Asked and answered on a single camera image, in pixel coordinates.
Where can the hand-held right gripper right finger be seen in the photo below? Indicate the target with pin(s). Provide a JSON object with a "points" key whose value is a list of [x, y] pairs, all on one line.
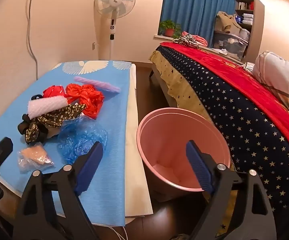
{"points": [[199, 165]]}

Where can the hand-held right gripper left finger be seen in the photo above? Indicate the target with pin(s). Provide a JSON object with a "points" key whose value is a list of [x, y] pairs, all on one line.
{"points": [[92, 165]]}

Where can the blue plastic bag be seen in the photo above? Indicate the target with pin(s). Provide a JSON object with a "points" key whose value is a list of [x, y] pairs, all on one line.
{"points": [[77, 140]]}

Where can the clear packet with tan contents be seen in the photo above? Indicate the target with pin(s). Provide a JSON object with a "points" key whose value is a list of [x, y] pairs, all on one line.
{"points": [[33, 155]]}

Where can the pink plastic bucket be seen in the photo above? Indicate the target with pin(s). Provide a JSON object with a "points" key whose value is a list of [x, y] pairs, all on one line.
{"points": [[164, 140]]}

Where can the black floral cloth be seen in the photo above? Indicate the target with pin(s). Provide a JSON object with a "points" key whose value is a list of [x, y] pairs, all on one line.
{"points": [[59, 115]]}

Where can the white bubble wrap roll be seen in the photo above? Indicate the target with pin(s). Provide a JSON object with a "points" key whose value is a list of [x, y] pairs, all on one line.
{"points": [[44, 106]]}

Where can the red plastic bag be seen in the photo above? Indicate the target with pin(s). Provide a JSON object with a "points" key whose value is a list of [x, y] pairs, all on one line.
{"points": [[84, 95]]}

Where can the red and white bag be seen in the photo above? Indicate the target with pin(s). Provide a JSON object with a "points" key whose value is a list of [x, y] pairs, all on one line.
{"points": [[53, 91]]}

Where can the purple fuzzy cloth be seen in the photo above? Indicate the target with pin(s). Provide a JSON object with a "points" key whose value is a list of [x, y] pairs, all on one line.
{"points": [[97, 83]]}

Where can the blue mat with white wings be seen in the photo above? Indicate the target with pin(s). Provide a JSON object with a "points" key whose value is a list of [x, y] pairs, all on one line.
{"points": [[109, 120]]}

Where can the bed with star blanket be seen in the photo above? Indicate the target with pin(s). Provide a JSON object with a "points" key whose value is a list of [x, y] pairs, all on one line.
{"points": [[234, 110]]}

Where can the olive star-print bed skirt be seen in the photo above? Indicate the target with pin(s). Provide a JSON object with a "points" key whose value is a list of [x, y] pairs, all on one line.
{"points": [[179, 82]]}

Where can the red blanket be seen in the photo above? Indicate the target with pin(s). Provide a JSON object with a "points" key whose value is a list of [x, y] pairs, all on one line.
{"points": [[222, 67]]}

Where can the pale folded cloth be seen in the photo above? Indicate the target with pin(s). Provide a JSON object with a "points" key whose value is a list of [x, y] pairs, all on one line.
{"points": [[248, 67]]}

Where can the plaid pillow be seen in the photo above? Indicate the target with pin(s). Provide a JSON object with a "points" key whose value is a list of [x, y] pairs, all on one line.
{"points": [[279, 75]]}

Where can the pink cloth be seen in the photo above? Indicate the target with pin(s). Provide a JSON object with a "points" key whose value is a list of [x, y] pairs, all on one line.
{"points": [[200, 40]]}

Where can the clear plastic storage box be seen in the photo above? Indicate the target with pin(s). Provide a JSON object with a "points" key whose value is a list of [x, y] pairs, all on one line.
{"points": [[229, 42]]}

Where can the white windowsill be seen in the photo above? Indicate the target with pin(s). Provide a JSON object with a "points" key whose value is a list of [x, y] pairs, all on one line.
{"points": [[159, 36]]}

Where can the potted green plant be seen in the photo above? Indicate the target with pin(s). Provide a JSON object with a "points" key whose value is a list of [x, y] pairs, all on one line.
{"points": [[169, 26]]}

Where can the khaki jacket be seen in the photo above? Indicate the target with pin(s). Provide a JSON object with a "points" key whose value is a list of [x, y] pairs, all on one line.
{"points": [[225, 21]]}

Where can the blue curtain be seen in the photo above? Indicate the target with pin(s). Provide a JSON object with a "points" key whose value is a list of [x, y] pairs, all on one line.
{"points": [[197, 5]]}

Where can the bookshelf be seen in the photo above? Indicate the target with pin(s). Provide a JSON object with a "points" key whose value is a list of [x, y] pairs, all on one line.
{"points": [[244, 5]]}

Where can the white standing fan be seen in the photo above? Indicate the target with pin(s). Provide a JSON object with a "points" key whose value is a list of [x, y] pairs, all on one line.
{"points": [[114, 0]]}

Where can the small white wall outlet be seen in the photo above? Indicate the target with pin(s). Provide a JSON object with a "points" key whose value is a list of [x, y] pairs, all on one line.
{"points": [[93, 46]]}

